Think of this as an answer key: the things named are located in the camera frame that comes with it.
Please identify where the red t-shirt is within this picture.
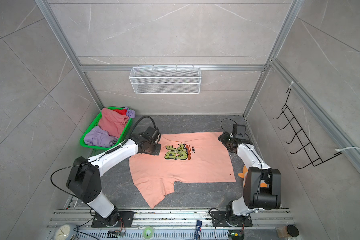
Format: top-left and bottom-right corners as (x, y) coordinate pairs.
(113, 109), (128, 116)

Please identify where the black wire hook rack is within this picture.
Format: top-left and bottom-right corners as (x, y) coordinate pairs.
(273, 89), (342, 170)

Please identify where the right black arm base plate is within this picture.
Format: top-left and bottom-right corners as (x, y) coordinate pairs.
(209, 209), (253, 228)

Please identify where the white analog clock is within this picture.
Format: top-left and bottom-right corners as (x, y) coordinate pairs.
(53, 223), (77, 240)

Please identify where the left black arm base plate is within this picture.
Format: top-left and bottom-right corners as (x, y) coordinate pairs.
(91, 210), (134, 228)

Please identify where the green tape roll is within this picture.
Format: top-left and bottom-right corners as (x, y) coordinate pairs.
(143, 226), (154, 240)

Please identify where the small green circuit board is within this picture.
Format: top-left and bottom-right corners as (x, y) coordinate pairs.
(228, 230), (245, 240)

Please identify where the blue spray can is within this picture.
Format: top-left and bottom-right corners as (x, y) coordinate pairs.
(194, 220), (203, 240)

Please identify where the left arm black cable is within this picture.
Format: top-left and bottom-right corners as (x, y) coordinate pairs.
(50, 115), (162, 240)

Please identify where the lavender purple t-shirt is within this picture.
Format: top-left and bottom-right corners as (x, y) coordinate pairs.
(83, 106), (136, 148)

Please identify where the brown jar black lid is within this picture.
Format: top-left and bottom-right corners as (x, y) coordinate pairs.
(276, 225), (300, 239)

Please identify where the aluminium mounting rail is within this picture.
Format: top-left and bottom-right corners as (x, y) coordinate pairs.
(44, 209), (295, 240)

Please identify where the small black circuit board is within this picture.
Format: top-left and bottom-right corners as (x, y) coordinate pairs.
(107, 231), (126, 239)

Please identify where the dusty rose t-shirt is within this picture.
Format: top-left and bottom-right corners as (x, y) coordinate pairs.
(98, 108), (130, 138)

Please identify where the white wire mesh wall basket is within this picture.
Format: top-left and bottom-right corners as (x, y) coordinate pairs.
(129, 67), (202, 95)

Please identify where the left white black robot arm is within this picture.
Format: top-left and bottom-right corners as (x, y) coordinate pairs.
(66, 127), (161, 227)

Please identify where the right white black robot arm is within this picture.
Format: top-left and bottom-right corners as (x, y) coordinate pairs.
(218, 124), (282, 218)

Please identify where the peach pink printed t-shirt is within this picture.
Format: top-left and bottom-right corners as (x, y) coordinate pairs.
(129, 132), (236, 209)

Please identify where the orange shark plush toy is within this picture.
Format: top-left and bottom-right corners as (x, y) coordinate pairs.
(238, 166), (270, 188)

